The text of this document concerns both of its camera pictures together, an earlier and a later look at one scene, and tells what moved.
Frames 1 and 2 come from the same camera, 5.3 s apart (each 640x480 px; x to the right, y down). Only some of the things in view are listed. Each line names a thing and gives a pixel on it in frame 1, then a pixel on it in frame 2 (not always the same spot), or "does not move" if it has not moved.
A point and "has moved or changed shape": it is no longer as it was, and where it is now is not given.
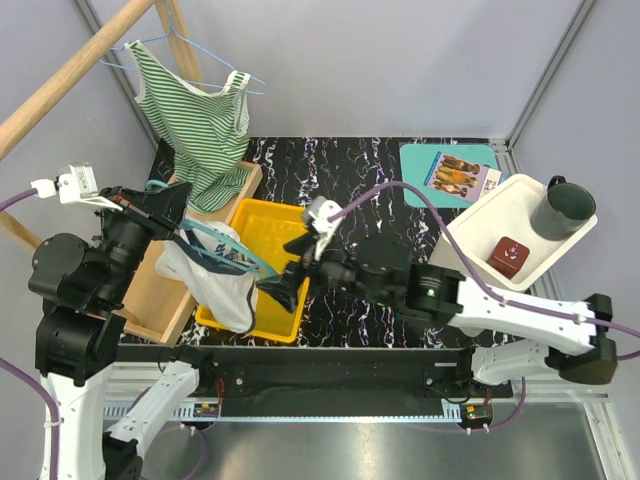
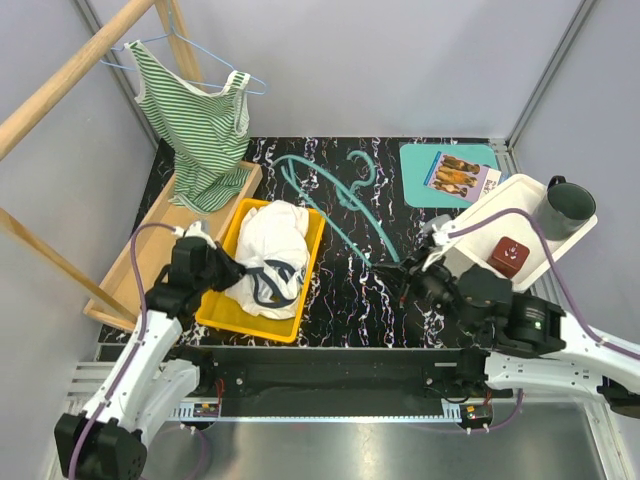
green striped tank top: x=207 y=133 does not move
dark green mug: x=564 y=208 does not move
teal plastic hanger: x=189 y=222 -> x=285 y=162
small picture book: x=462 y=177 does not move
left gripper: x=168 y=203 -> x=233 y=270
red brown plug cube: x=508 y=255 does not move
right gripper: x=285 y=287 -> x=395 y=276
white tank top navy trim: x=212 y=257 has moved or changed shape
